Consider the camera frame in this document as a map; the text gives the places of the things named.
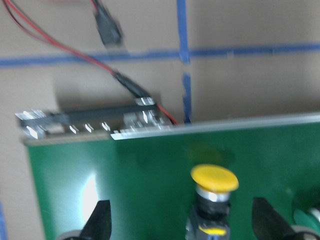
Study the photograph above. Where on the yellow push button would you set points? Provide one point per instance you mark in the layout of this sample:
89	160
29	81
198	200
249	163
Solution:
208	216

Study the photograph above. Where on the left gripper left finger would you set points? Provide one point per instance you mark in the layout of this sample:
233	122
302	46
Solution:
99	224

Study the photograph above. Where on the green conveyor belt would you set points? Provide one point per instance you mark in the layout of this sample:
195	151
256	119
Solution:
145	174

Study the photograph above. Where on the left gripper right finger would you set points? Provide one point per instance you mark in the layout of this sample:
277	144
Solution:
267	223

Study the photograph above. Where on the green push button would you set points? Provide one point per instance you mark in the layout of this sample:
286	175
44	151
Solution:
310	218

